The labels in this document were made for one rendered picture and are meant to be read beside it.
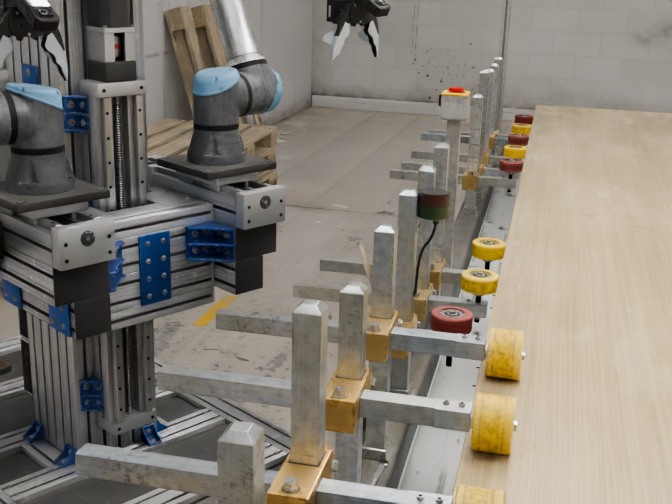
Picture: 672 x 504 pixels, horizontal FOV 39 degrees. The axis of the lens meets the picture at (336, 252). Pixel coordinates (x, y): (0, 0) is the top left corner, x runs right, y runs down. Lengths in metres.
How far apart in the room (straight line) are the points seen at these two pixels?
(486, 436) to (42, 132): 1.24
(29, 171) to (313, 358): 1.19
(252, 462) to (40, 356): 1.88
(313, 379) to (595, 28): 8.73
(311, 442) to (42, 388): 1.69
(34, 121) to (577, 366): 1.23
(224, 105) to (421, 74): 7.58
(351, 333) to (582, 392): 0.42
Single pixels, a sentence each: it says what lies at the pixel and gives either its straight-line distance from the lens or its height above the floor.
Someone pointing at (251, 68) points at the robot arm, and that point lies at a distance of 2.50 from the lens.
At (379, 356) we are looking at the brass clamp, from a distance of 1.55.
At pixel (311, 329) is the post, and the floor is 1.15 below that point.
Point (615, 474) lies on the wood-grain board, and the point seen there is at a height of 0.90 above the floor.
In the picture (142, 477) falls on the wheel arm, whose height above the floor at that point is 0.94.
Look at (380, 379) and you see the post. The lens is 1.65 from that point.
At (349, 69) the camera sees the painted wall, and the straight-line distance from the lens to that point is 10.08.
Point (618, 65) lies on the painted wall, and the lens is 9.74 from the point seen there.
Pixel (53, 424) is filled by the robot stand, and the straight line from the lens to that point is 2.76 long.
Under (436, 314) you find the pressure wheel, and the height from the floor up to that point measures 0.91.
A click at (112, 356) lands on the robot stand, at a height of 0.55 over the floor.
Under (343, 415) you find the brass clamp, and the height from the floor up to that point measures 0.95.
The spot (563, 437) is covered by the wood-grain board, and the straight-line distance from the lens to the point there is 1.42.
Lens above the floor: 1.56
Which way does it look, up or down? 17 degrees down
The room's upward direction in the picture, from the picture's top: 2 degrees clockwise
